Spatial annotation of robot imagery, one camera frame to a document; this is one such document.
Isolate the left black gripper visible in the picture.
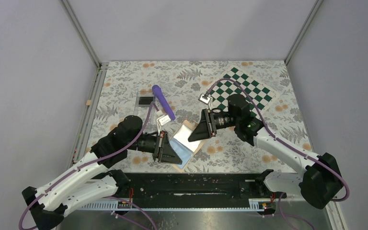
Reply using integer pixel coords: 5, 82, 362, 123
127, 131, 183, 164

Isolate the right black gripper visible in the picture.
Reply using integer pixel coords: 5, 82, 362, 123
188, 108, 239, 142

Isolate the blue credit card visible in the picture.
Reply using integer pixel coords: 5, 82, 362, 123
170, 138, 193, 170

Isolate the tan leather card holder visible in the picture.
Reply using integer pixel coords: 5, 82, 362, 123
169, 120, 205, 173

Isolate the clear plastic box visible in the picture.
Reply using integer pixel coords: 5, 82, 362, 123
134, 91, 155, 120

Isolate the purple marker pen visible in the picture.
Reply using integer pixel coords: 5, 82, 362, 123
152, 85, 176, 120

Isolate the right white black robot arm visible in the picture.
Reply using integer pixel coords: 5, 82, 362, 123
188, 94, 343, 209

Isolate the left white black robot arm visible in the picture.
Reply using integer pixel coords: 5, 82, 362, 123
22, 115, 182, 230

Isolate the floral patterned table mat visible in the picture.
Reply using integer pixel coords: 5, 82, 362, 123
73, 61, 312, 173

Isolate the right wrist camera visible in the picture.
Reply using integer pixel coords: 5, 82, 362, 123
198, 93, 213, 107

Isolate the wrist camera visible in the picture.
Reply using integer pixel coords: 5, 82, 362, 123
155, 110, 171, 133
198, 93, 213, 107

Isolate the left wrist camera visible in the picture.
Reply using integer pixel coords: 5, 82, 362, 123
155, 110, 171, 133

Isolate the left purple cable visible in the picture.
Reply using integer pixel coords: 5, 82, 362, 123
18, 101, 161, 230

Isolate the purple cable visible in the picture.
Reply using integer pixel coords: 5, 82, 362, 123
18, 101, 161, 230
207, 78, 350, 230

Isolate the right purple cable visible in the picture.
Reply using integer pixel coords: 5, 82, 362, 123
207, 78, 350, 230

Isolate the white slotted cable duct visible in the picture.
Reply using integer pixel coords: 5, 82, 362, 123
78, 199, 267, 212

